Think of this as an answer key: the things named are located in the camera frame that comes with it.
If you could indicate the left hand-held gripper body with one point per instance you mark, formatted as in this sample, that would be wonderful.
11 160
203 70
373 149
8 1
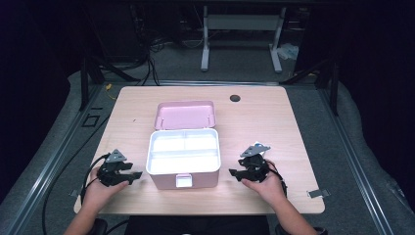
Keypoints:
109 173

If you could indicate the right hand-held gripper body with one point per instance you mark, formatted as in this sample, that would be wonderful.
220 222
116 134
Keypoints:
257 168

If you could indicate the pink box lid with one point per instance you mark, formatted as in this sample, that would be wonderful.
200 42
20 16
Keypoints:
184 116

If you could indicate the person's right hand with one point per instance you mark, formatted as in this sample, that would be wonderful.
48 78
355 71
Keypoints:
269 189

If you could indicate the person's left hand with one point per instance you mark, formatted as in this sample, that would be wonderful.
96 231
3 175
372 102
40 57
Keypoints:
96 196

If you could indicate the white divided tray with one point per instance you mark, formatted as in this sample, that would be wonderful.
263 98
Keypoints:
182 153

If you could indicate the person's dark clothing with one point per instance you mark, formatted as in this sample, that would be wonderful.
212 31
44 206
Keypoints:
195 226

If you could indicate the yellow tag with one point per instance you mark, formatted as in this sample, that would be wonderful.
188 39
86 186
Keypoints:
108 87

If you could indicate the black metal stand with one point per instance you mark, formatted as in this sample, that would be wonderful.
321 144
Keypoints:
85 83
333 88

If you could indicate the clear plastic bag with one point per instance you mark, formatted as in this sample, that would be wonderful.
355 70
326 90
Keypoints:
287 51

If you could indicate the grey metal bracket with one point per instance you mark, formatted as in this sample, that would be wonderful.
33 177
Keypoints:
318 193
73 193

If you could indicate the aluminium rail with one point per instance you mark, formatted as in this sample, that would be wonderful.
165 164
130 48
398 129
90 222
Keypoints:
355 160
49 166

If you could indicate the white metal desk frame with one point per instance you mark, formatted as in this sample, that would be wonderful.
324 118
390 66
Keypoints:
241 23

